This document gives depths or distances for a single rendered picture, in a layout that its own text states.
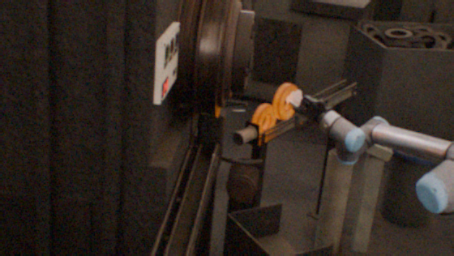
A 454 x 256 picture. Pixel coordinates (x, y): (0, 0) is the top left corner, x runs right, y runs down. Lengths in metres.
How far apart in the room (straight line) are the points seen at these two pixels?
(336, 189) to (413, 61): 1.52
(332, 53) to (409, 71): 0.75
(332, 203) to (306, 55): 2.05
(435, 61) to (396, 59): 0.27
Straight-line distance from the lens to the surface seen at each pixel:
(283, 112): 2.64
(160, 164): 1.87
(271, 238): 2.08
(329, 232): 3.15
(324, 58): 4.89
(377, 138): 2.58
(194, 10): 2.06
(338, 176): 3.01
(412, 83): 4.38
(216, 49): 1.99
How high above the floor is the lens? 1.68
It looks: 22 degrees down
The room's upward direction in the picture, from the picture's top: 6 degrees clockwise
